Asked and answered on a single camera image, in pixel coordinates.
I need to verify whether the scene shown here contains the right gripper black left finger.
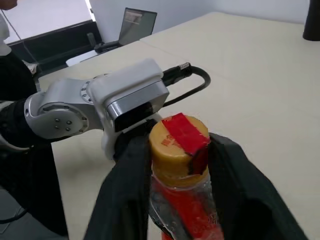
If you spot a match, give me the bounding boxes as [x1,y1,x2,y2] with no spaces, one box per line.
[83,134,154,240]

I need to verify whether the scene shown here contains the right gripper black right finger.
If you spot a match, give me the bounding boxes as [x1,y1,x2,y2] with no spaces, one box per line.
[208,132,310,240]

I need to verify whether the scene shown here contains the yellow bottle cap red tape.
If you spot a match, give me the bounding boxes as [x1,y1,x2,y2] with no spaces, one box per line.
[149,112,210,187]

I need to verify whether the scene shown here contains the small plastic bottle red liquid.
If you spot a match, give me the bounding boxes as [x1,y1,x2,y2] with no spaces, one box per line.
[148,172,226,240]

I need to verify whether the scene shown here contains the dark grey open laptop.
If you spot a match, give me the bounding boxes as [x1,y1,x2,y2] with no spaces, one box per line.
[94,7,158,54]

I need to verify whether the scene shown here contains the person in white top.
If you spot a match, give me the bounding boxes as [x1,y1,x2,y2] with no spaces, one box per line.
[0,0,19,57]

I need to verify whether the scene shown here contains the tall black cup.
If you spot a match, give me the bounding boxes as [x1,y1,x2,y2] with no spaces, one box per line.
[302,0,320,42]

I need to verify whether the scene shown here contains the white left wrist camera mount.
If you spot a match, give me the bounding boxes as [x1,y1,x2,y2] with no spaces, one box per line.
[87,57,170,161]

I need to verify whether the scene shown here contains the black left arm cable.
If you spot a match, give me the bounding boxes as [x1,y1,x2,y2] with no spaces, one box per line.
[162,62,212,107]

